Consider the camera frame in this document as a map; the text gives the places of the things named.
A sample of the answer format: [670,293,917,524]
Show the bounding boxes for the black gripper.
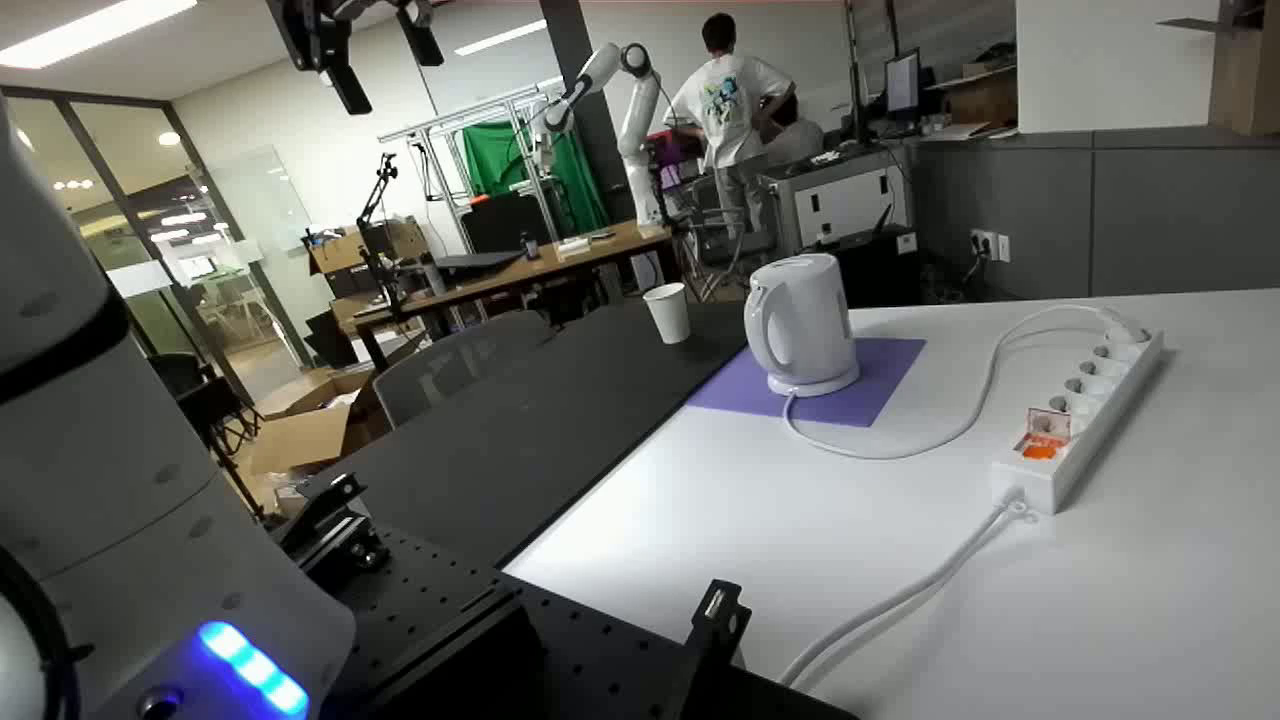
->
[263,0,448,121]

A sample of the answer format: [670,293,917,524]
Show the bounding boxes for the orange rocker switch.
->
[1015,434,1072,468]

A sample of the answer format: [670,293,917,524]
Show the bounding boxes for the green cloth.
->
[462,116,613,241]

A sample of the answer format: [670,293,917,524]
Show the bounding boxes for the black tripod stand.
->
[349,149,414,320]

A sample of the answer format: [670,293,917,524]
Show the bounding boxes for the wooden desk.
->
[332,217,680,374]

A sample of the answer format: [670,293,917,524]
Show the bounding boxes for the ceiling light panel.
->
[0,0,204,77]

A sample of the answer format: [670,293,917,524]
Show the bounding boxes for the grey office chair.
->
[370,307,559,434]

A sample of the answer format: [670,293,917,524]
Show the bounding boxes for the person in white shirt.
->
[659,13,800,253]

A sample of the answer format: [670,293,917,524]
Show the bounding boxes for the white paper cup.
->
[642,281,697,352]

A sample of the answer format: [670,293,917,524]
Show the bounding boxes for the brown cardboard box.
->
[238,365,392,520]

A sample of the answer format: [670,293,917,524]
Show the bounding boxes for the white cabinet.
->
[768,144,924,260]

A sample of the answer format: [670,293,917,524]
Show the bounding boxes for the white electric kettle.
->
[741,248,863,401]

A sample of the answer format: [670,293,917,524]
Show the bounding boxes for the black computer monitor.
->
[880,49,929,125]

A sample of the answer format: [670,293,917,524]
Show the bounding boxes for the black perforated breadboard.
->
[299,518,858,720]

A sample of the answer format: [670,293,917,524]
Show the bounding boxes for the purple mat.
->
[685,335,933,434]

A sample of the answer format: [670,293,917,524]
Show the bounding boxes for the grey partition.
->
[912,125,1280,306]

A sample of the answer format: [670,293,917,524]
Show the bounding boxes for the white power strip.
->
[992,325,1167,520]

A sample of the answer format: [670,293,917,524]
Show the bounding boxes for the white wall outlet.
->
[967,225,1015,267]

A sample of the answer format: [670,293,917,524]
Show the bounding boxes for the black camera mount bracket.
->
[670,577,758,720]

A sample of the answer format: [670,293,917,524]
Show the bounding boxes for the white kettle cable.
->
[782,300,1140,466]

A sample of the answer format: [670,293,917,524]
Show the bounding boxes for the white power strip cable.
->
[775,486,1040,698]

